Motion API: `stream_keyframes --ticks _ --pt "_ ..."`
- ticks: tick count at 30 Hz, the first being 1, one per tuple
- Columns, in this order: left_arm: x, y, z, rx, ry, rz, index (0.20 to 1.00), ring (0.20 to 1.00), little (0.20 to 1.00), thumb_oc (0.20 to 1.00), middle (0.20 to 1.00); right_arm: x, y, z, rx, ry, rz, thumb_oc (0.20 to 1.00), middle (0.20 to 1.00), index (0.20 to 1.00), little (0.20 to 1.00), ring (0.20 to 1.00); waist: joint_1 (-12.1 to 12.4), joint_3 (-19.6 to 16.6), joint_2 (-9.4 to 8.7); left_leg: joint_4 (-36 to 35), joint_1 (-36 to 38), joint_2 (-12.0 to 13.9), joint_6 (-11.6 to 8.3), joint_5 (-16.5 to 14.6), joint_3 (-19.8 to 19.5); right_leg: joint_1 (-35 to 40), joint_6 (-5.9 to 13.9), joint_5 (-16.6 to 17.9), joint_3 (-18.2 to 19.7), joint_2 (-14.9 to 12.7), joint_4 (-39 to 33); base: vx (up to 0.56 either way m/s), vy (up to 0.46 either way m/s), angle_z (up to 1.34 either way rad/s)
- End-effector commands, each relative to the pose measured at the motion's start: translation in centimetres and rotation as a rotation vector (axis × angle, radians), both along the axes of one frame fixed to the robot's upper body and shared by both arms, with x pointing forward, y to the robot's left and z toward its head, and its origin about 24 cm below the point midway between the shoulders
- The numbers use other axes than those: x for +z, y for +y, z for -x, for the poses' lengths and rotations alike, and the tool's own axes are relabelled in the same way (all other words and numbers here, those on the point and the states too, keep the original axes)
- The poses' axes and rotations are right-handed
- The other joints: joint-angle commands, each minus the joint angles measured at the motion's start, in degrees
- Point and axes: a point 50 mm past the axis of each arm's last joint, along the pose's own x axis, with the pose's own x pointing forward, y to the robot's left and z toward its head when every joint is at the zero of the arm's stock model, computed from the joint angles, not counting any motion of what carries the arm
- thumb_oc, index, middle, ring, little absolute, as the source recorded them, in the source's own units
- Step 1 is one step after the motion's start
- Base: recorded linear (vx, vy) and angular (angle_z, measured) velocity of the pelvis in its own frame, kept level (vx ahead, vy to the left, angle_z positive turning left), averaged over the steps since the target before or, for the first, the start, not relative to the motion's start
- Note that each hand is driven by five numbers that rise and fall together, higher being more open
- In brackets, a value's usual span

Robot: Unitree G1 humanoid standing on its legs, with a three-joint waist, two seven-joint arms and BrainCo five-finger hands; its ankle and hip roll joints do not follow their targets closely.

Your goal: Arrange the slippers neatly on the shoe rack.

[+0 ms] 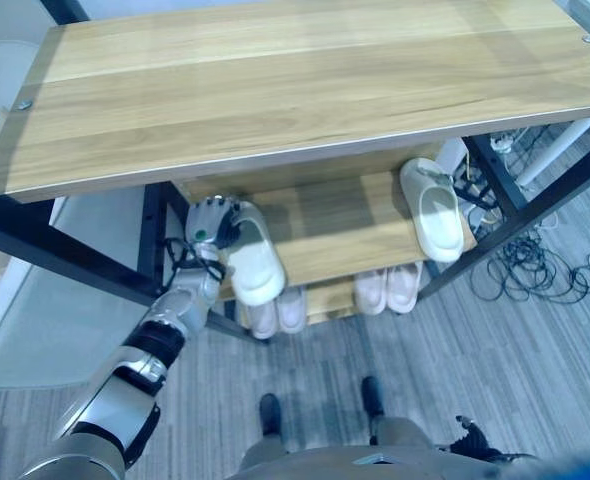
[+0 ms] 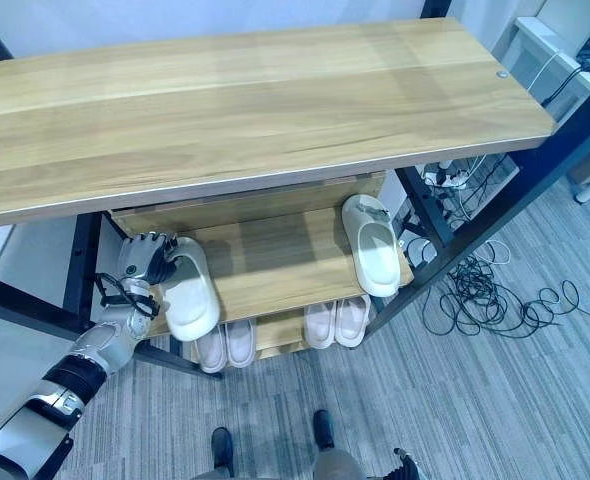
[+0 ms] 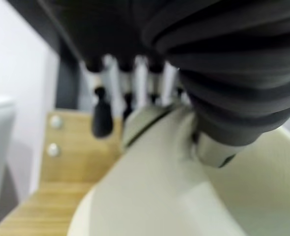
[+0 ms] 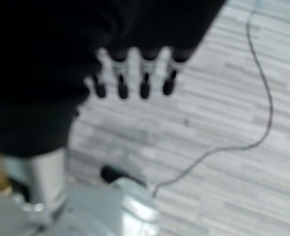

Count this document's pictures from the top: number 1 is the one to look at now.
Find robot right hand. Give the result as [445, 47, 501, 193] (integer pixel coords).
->
[447, 414, 506, 459]

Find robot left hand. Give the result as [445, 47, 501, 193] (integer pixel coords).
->
[184, 195, 245, 250]

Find cream foam slipper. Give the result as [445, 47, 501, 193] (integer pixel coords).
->
[399, 157, 467, 264]
[219, 199, 288, 307]

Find robot right leg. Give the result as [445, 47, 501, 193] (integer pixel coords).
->
[371, 416, 435, 453]

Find robot leg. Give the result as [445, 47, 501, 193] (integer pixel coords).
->
[371, 416, 435, 453]
[238, 433, 290, 471]

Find dark robot right foot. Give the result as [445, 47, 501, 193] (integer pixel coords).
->
[360, 375, 387, 420]

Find dark robot foot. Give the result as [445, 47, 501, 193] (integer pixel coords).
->
[360, 375, 387, 420]
[258, 392, 283, 437]

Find pale pink slipper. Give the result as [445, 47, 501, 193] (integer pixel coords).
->
[244, 294, 279, 341]
[276, 287, 308, 336]
[353, 268, 389, 317]
[386, 260, 424, 312]

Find light grey floor mat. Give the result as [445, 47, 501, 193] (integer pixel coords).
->
[0, 197, 151, 392]

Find dark robot left foot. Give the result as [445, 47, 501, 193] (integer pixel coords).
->
[258, 392, 283, 437]

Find robot left leg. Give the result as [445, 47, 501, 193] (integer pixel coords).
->
[238, 433, 290, 471]

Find white box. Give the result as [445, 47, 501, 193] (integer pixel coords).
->
[434, 137, 471, 176]

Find white table leg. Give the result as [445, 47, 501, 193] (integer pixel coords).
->
[517, 118, 590, 190]

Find white power strip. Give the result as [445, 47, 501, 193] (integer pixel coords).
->
[489, 130, 520, 154]

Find wooden shoe rack black frame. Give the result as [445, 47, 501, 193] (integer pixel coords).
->
[0, 0, 590, 346]

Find tangled black floor cables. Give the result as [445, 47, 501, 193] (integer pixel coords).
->
[469, 227, 590, 305]

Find bundle of dark cables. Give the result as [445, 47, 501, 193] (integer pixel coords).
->
[453, 164, 505, 237]

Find black metal post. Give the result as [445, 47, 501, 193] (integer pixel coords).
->
[39, 0, 92, 26]

